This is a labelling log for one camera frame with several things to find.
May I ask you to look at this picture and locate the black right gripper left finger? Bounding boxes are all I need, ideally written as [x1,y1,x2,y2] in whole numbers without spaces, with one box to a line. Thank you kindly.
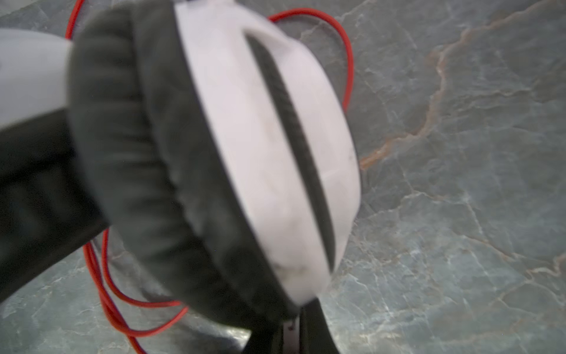
[241,326,283,354]

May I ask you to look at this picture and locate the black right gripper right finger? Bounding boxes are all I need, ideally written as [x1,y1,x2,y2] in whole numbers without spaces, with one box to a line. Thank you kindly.
[299,299,340,354]

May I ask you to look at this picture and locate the red headphone cable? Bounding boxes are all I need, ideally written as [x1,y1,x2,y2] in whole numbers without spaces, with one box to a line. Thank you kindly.
[63,0,355,354]

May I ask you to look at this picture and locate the white black headphones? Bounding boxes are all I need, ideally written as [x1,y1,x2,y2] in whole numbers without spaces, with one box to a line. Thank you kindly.
[1,1,361,330]

